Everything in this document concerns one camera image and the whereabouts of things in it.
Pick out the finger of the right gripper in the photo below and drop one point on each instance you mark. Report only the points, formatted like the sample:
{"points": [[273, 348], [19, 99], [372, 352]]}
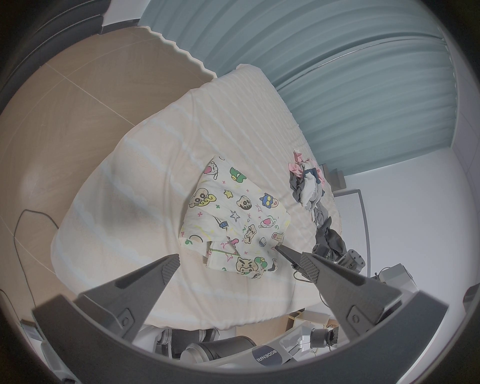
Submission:
{"points": [[290, 257]]}

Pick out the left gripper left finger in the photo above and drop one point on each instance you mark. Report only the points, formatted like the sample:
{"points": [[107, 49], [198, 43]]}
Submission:
{"points": [[131, 300]]}

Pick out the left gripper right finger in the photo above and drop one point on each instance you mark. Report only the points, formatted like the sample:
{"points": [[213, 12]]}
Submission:
{"points": [[356, 296]]}

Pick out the white printed pyjama top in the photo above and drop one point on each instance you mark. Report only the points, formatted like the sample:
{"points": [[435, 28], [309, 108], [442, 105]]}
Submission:
{"points": [[232, 210]]}

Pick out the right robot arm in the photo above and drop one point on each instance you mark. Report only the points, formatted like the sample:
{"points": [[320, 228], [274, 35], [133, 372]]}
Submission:
{"points": [[352, 262]]}

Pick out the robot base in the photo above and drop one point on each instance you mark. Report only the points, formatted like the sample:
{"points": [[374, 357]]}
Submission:
{"points": [[232, 348]]}

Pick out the pile of clothes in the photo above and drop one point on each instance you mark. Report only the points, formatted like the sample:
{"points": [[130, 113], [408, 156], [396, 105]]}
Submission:
{"points": [[307, 187]]}

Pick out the bed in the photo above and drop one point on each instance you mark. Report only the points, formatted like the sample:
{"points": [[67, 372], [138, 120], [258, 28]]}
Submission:
{"points": [[150, 168]]}

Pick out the black garment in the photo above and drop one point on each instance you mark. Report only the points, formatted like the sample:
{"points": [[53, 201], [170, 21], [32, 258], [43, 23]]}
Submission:
{"points": [[332, 240]]}

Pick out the grey garment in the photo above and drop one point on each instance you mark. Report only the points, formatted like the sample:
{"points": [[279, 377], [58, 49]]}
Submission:
{"points": [[321, 215]]}

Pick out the white bedside table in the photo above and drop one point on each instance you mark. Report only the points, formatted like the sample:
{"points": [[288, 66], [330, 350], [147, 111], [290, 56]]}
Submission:
{"points": [[307, 320]]}

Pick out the grey bedside table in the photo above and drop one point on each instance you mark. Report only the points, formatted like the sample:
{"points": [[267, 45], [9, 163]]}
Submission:
{"points": [[335, 180]]}

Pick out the blue-green curtain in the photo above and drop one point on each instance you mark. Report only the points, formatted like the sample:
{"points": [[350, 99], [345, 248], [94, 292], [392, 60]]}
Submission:
{"points": [[375, 105], [262, 33]]}

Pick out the black chest of drawers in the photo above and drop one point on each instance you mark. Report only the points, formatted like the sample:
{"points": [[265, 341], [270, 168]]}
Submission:
{"points": [[67, 33]]}

